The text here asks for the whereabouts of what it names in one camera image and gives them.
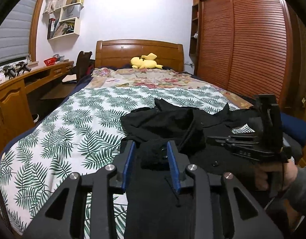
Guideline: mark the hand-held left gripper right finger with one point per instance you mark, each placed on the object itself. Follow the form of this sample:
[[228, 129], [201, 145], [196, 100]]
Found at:
[[173, 164]]

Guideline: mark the wooden desk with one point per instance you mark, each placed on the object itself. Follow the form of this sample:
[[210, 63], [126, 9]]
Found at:
[[10, 104]]

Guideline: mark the white wall shelf unit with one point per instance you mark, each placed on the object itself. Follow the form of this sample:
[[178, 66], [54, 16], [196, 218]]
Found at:
[[77, 27]]

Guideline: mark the white cloth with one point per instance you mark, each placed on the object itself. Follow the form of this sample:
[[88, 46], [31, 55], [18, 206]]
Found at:
[[69, 79]]

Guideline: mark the grey window blind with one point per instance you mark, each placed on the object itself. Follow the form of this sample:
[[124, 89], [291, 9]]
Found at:
[[13, 29]]

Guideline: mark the wooden window frame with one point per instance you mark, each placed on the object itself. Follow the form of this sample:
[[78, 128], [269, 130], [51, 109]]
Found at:
[[34, 29]]

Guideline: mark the pile of papers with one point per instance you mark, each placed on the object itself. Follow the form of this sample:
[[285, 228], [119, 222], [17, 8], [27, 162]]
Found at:
[[65, 28]]

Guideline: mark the person's right forearm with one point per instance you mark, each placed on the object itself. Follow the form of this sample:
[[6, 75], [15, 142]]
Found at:
[[302, 189]]

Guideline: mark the navy folded cloth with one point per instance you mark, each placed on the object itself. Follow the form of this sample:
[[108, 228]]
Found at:
[[297, 127]]

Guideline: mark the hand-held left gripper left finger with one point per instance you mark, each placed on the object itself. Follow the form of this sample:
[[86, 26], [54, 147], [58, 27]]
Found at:
[[129, 164]]

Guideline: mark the grey paper bag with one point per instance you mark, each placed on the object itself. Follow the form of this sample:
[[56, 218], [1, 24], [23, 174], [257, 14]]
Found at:
[[72, 12]]

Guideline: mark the black binders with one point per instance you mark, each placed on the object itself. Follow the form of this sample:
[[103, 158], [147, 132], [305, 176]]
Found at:
[[51, 28]]

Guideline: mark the wooden louvred wardrobe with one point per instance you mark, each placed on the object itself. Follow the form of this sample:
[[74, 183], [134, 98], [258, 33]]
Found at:
[[242, 42]]

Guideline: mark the dark wooden chair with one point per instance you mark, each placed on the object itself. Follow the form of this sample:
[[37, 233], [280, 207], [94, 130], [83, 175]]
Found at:
[[82, 62]]

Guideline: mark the red cloth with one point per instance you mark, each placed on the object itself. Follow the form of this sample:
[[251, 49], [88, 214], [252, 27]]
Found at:
[[91, 70]]

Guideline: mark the leaf print blanket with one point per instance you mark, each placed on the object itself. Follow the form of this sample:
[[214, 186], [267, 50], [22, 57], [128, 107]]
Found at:
[[68, 134]]

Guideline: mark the black garment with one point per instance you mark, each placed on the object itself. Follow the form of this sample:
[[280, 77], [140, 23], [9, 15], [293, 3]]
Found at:
[[168, 122]]

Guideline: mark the floral quilt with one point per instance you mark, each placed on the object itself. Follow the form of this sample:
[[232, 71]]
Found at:
[[148, 79]]

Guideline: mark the grey folded cloth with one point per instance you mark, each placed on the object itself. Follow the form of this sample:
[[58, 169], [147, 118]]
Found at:
[[292, 149]]

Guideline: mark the wooden bed headboard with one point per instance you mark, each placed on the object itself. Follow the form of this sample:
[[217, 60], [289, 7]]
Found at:
[[118, 52]]

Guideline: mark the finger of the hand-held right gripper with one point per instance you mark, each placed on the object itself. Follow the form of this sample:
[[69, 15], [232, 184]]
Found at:
[[237, 145], [232, 138]]

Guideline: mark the open wooden side shelf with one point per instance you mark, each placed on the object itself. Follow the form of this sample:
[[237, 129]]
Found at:
[[194, 47]]

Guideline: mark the black gadget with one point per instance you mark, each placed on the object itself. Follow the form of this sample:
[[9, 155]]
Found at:
[[22, 67], [9, 71]]

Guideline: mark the red basket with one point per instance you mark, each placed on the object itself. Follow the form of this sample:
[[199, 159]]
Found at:
[[50, 61]]

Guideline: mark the person's right hand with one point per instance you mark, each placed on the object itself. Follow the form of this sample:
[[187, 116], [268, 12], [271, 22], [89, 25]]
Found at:
[[262, 179]]

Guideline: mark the yellow plush toy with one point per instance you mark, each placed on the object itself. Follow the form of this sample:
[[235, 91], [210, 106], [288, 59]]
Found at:
[[145, 63]]

